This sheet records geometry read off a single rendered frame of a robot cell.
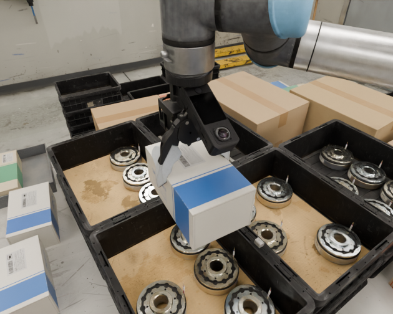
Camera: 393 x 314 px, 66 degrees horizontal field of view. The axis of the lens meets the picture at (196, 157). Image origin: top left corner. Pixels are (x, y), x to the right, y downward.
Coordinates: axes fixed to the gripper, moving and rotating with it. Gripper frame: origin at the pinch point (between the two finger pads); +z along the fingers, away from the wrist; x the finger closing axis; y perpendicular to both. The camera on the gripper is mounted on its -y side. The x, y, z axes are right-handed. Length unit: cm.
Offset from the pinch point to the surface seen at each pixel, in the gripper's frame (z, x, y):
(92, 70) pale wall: 101, -36, 325
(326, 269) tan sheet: 27.9, -26.4, -16.4
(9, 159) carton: 34, 40, 77
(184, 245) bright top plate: 24.6, 1.3, 3.8
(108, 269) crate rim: 17.8, 19.4, 1.4
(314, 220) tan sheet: 27.8, -34.8, -4.2
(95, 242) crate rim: 17.8, 20.2, 9.1
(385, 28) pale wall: 51, -314, 162
